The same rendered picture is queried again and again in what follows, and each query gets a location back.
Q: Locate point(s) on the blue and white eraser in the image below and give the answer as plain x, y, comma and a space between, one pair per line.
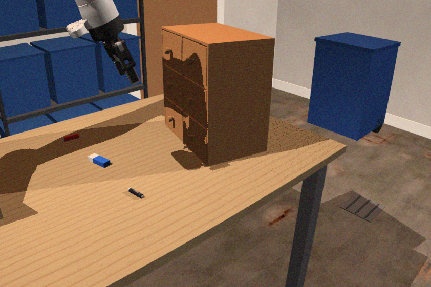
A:
99, 160

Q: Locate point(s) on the small orange wooden chest of drawers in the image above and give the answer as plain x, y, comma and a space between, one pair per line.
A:
239, 84

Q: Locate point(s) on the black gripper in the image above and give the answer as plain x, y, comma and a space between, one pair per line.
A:
116, 48

